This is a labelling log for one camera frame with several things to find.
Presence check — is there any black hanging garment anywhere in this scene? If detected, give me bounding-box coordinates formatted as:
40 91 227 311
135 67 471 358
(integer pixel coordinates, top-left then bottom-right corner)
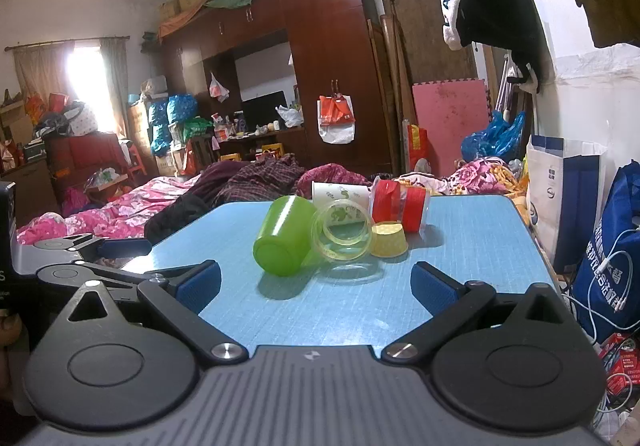
459 0 550 95

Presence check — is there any person's left hand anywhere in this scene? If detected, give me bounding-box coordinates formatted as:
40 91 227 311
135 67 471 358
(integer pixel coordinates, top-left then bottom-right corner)
0 314 23 379

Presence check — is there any clear plastic cup green print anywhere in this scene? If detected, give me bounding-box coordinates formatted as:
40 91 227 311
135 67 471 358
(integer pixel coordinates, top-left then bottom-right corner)
309 200 374 263

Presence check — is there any beige curtain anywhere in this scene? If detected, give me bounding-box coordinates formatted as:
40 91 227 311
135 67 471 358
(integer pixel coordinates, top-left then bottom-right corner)
98 38 132 137
12 46 57 102

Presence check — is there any clear cup red label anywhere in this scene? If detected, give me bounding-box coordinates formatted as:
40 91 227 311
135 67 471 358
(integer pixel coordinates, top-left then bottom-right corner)
368 175 432 233

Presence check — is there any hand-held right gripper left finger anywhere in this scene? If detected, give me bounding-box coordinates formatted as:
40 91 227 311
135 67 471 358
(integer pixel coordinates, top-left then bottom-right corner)
63 260 249 367

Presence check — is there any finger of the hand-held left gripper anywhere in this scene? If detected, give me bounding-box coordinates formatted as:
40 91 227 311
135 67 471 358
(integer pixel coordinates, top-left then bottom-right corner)
31 234 152 259
34 262 170 301

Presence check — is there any white paper shopping bag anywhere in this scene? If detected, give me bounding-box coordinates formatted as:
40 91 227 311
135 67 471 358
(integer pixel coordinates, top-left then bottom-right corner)
525 134 609 273

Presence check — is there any red gift bag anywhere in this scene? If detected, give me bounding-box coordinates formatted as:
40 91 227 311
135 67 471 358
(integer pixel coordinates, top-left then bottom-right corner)
407 124 430 167

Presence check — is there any pink yellow floral blanket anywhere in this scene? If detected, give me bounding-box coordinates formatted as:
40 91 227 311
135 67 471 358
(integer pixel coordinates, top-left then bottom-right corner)
444 156 522 197

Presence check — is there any maroon cloth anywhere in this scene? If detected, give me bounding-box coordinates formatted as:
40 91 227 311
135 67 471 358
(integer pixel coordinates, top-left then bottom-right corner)
189 160 251 203

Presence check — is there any brown wooden wardrobe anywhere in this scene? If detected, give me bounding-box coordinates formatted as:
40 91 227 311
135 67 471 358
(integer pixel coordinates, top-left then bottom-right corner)
159 0 397 177

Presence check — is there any small yellow cup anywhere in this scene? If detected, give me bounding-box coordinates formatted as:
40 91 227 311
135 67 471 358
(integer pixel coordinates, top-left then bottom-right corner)
368 221 409 259

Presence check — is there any green plastic bag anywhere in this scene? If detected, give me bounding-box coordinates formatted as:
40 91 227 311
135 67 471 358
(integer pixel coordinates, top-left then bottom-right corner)
183 118 214 143

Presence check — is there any red carton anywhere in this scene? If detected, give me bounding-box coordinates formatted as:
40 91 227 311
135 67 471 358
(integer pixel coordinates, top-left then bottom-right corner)
596 332 640 398

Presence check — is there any small white plastic bag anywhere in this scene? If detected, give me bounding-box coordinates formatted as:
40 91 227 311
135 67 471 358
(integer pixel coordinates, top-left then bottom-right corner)
208 72 230 103

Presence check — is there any pink foam mat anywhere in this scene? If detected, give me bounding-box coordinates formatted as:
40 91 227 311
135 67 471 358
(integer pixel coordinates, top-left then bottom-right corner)
412 79 494 173

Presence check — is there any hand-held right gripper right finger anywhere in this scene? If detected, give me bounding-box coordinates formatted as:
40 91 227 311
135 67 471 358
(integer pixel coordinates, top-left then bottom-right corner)
381 262 572 363

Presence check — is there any blue printed tote bag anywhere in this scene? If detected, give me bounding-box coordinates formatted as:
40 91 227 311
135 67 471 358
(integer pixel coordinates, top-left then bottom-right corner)
570 160 640 346

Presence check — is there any white paper cup green print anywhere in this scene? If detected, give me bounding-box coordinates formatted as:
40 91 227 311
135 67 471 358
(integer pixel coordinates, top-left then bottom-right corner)
310 180 374 207

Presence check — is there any pink floral cloth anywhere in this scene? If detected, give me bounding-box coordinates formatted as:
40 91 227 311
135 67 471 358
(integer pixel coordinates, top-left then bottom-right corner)
295 163 373 197

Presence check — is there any blue patterned bag stack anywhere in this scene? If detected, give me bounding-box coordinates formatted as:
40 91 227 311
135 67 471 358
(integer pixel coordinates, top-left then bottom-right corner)
148 94 199 155

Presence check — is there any plaid cloth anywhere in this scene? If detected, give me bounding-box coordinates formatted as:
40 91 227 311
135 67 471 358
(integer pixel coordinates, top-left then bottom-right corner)
212 153 307 207

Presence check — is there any red cabinet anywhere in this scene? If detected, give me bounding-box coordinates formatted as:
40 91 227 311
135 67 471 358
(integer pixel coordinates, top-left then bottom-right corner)
45 133 132 187

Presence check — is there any black clothing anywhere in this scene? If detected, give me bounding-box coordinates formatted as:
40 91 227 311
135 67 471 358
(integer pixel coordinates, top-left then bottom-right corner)
144 197 222 245

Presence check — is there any wooden board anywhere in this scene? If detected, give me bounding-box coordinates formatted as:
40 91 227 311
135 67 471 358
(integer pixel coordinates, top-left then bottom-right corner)
376 0 482 173

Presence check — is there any blue plastic bag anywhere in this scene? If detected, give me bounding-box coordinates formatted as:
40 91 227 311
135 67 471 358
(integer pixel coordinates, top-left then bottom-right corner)
460 111 527 163

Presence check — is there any white crumpled plastic bag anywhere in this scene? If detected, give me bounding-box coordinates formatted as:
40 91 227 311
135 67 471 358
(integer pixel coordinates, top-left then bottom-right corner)
275 104 305 129

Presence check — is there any orange and white plastic bag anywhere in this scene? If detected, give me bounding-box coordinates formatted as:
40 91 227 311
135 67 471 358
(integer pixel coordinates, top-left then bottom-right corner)
317 94 357 145

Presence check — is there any black television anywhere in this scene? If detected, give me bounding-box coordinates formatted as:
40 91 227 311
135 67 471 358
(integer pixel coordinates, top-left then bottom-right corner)
241 90 289 129

